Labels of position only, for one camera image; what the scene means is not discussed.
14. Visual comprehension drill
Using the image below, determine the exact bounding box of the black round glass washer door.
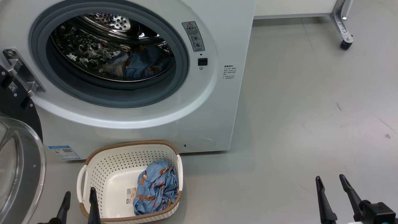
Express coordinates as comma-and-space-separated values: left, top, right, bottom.
0, 64, 47, 224

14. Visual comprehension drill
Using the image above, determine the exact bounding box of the white partition panel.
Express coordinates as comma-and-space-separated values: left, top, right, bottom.
253, 0, 338, 20

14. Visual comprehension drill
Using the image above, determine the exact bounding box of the cream perforated laundry basket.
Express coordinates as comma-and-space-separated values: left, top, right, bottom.
77, 141, 184, 223

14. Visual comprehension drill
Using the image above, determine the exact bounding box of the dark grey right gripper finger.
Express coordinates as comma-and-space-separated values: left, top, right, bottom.
316, 176, 338, 224
339, 174, 363, 222

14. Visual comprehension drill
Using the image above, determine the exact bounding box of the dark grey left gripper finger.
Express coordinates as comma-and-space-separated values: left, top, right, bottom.
56, 191, 71, 224
89, 187, 101, 224

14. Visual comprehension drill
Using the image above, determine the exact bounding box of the paper label inside basket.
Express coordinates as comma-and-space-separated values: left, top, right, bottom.
126, 187, 137, 205

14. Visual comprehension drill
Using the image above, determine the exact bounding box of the blue energy label sticker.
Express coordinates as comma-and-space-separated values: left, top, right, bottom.
48, 145, 81, 161

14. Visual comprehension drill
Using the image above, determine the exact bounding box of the white front-load washing machine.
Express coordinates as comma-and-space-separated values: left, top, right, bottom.
0, 0, 256, 161

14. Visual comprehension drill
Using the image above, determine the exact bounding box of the stainless steel washer drum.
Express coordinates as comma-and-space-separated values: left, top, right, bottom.
50, 12, 176, 83

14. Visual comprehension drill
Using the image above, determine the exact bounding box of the blue garment with orange print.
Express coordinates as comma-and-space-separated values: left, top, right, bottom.
133, 159, 179, 216
104, 45, 174, 80

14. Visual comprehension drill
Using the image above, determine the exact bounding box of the grey warning label sticker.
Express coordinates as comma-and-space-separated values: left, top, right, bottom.
182, 21, 206, 52

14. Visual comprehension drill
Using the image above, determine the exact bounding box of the silver metal door hinge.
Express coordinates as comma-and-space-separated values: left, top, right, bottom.
2, 48, 46, 96

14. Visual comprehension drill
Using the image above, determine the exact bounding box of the silver partition leg bracket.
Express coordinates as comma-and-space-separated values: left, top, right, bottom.
330, 0, 355, 43

